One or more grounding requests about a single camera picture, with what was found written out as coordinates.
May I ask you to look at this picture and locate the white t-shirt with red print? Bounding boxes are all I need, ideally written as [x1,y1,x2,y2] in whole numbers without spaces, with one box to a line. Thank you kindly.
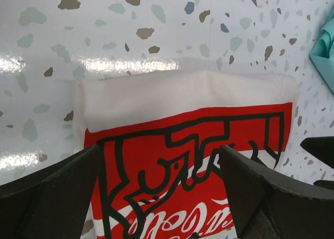
[73,70,299,238]

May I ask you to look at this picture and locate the folded turquoise t-shirt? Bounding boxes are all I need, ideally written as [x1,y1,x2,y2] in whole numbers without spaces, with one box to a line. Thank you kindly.
[309,9,333,93]

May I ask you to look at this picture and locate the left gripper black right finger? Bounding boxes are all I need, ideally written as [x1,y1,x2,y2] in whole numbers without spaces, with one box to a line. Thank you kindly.
[219,146,333,238]

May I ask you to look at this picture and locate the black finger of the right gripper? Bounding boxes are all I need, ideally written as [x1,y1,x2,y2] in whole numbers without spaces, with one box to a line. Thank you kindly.
[301,136,334,169]

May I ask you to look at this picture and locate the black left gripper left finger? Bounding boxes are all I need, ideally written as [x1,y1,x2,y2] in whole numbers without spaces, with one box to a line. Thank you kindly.
[1,146,101,239]

